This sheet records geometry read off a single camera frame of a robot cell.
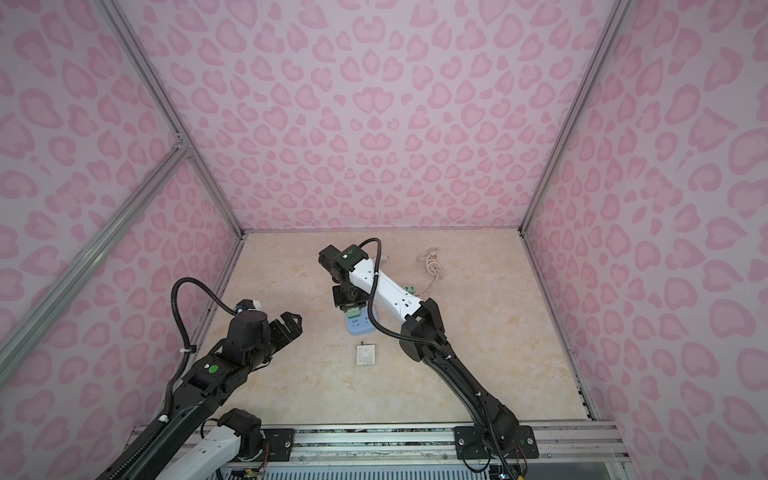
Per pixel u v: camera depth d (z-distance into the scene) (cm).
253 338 59
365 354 86
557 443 75
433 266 107
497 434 62
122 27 71
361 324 92
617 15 70
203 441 59
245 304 70
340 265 69
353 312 90
